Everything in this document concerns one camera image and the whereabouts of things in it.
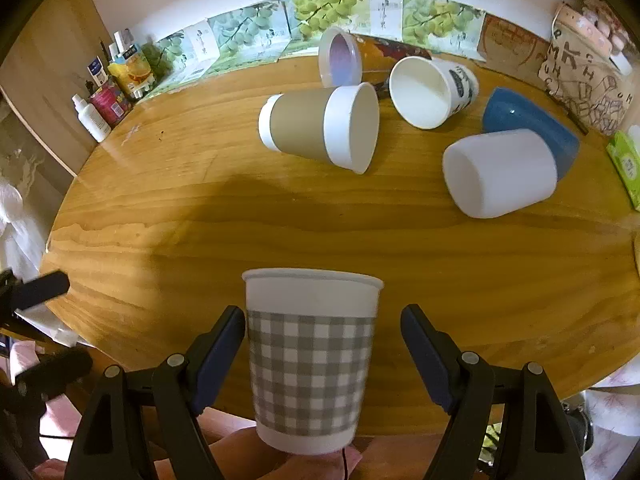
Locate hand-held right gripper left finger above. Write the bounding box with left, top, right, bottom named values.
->
left=65, top=305, right=246, bottom=480

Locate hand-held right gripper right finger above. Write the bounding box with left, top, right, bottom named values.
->
left=399, top=304, right=586, bottom=480

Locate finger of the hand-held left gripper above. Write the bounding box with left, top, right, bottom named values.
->
left=0, top=269, right=70, bottom=319
left=16, top=348, right=94, bottom=402

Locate grey checkered paper cup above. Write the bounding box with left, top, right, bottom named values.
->
left=242, top=268, right=385, bottom=456

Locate plain white plastic cup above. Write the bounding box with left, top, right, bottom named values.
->
left=442, top=129, right=559, bottom=219

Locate brown sleeve paper cup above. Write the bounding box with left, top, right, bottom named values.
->
left=258, top=81, right=381, bottom=176

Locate blue plastic cup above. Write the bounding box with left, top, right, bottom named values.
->
left=482, top=86, right=581, bottom=181

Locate white printed paper cup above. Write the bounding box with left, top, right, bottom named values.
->
left=389, top=56, right=480, bottom=130

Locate translucent purple plastic cup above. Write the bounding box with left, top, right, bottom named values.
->
left=318, top=27, right=363, bottom=88

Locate white cloth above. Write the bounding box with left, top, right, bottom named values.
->
left=0, top=174, right=52, bottom=283

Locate small white squeeze bottle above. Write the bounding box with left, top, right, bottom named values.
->
left=72, top=94, right=112, bottom=144

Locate red can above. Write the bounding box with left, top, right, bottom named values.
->
left=89, top=84, right=133, bottom=127

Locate pink floral cloth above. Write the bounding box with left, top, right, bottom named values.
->
left=582, top=360, right=640, bottom=480

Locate blue and white bottle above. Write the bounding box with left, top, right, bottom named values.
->
left=88, top=59, right=113, bottom=89

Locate yellow juice carton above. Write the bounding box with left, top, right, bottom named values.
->
left=108, top=49, right=157, bottom=102

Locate green tissue pack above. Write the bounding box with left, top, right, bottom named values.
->
left=606, top=129, right=640, bottom=212

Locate grape print carton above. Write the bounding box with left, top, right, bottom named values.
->
left=207, top=1, right=292, bottom=67
left=369, top=0, right=485, bottom=57
left=148, top=24, right=222, bottom=92
left=283, top=0, right=372, bottom=56

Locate beige printed bag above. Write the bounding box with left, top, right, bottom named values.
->
left=539, top=35, right=627, bottom=137

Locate brown cardboard box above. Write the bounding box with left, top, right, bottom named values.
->
left=476, top=12, right=552, bottom=70

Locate pink striped pouch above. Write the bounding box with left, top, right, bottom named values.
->
left=554, top=1, right=632, bottom=58

